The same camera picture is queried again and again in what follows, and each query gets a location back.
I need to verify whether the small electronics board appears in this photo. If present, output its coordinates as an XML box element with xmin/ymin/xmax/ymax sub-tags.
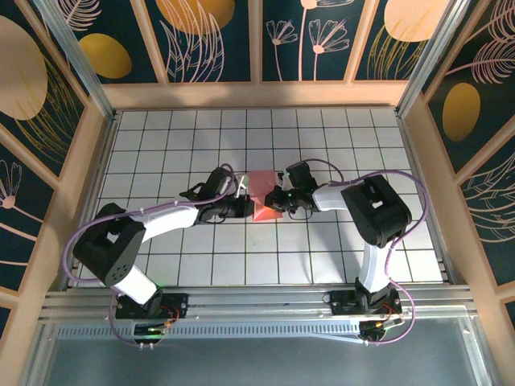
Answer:
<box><xmin>132</xmin><ymin>320</ymin><xmax>181</xmax><ymax>338</ymax></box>
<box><xmin>357</xmin><ymin>315</ymin><xmax>406</xmax><ymax>335</ymax></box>

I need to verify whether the white gridded table mat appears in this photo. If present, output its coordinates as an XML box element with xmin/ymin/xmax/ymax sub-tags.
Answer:
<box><xmin>76</xmin><ymin>107</ymin><xmax>446</xmax><ymax>287</ymax></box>

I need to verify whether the aluminium side rail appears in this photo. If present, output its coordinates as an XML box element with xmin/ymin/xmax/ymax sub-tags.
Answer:
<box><xmin>60</xmin><ymin>112</ymin><xmax>122</xmax><ymax>293</ymax></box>
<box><xmin>396</xmin><ymin>112</ymin><xmax>462</xmax><ymax>289</ymax></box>

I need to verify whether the slotted grey cable duct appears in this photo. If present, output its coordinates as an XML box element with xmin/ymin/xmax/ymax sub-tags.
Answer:
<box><xmin>56</xmin><ymin>323</ymin><xmax>365</xmax><ymax>339</ymax></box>

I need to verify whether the pink cloth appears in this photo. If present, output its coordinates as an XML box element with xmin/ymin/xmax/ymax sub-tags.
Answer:
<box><xmin>245</xmin><ymin>170</ymin><xmax>286</xmax><ymax>223</ymax></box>

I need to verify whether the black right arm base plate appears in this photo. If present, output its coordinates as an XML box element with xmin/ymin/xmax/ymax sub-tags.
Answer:
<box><xmin>328</xmin><ymin>289</ymin><xmax>404</xmax><ymax>318</ymax></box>

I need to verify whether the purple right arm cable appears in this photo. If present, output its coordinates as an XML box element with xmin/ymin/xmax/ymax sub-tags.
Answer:
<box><xmin>287</xmin><ymin>158</ymin><xmax>430</xmax><ymax>347</ymax></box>

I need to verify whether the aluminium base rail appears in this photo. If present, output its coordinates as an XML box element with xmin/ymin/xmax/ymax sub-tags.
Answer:
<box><xmin>39</xmin><ymin>284</ymin><xmax>480</xmax><ymax>322</ymax></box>

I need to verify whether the aluminium corner post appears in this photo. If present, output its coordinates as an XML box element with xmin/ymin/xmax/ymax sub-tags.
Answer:
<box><xmin>31</xmin><ymin>0</ymin><xmax>120</xmax><ymax>120</ymax></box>
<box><xmin>395</xmin><ymin>0</ymin><xmax>472</xmax><ymax>117</ymax></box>

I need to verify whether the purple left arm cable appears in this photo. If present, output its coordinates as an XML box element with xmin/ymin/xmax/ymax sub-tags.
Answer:
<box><xmin>64</xmin><ymin>162</ymin><xmax>242</xmax><ymax>349</ymax></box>

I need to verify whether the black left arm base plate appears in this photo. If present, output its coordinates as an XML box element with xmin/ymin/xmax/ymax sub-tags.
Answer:
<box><xmin>114</xmin><ymin>292</ymin><xmax>190</xmax><ymax>322</ymax></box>

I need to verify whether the grey metal panel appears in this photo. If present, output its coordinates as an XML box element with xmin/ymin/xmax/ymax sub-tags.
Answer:
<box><xmin>23</xmin><ymin>319</ymin><xmax>494</xmax><ymax>386</ymax></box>

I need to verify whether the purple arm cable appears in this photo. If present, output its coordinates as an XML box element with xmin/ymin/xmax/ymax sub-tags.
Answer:
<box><xmin>64</xmin><ymin>162</ymin><xmax>242</xmax><ymax>349</ymax></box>
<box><xmin>287</xmin><ymin>158</ymin><xmax>430</xmax><ymax>347</ymax></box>

